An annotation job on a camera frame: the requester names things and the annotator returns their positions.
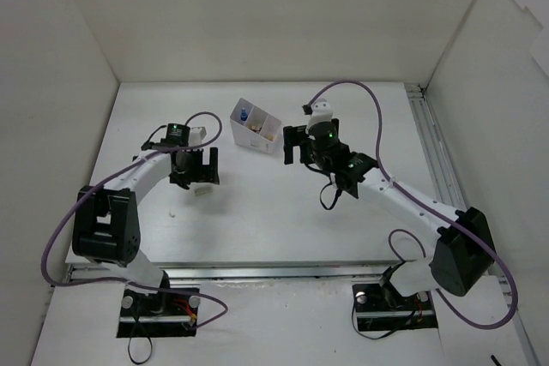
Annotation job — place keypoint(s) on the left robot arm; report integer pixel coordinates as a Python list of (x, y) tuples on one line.
[(107, 228)]

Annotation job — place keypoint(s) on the blue-capped clear spray bottle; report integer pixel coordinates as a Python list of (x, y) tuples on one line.
[(243, 116)]

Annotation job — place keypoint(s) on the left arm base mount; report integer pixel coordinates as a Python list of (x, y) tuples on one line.
[(161, 315)]

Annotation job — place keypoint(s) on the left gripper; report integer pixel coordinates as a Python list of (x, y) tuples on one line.
[(199, 176)]

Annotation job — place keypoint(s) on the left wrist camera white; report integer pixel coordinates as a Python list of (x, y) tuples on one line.
[(197, 136)]

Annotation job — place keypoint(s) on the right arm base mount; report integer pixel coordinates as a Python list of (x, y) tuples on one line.
[(376, 318)]

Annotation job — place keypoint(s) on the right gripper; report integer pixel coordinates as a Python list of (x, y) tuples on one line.
[(296, 143)]

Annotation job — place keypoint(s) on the white three-compartment organizer box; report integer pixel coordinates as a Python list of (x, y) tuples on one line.
[(253, 133)]

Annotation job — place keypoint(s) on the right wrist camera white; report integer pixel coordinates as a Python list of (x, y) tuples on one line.
[(319, 111)]

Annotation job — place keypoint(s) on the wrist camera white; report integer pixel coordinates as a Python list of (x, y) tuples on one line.
[(319, 111), (197, 136)]

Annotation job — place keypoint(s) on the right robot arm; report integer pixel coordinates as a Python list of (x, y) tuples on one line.
[(460, 239)]

